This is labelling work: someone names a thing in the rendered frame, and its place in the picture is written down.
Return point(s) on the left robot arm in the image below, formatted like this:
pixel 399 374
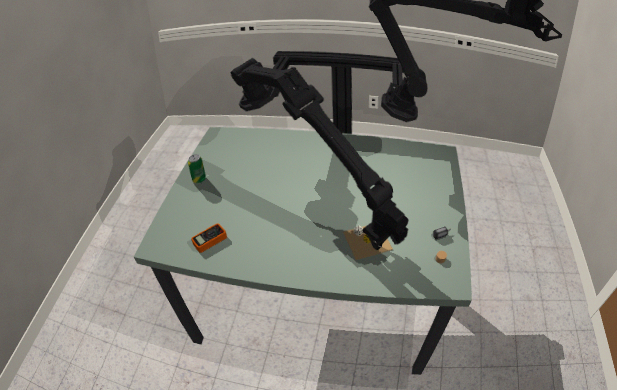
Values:
pixel 415 77

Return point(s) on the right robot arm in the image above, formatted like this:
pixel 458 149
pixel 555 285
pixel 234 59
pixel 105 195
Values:
pixel 363 175

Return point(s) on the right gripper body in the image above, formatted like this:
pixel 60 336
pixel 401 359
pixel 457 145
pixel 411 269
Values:
pixel 369 230

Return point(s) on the tan flat mat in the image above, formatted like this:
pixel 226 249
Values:
pixel 360 248

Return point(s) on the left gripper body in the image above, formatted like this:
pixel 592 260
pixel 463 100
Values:
pixel 537 30

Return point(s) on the green soda can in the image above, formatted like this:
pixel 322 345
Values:
pixel 196 168

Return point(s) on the orange multimeter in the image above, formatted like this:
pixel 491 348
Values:
pixel 209 237

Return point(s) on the small orange-brown cylinder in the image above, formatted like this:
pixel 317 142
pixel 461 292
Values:
pixel 441 257

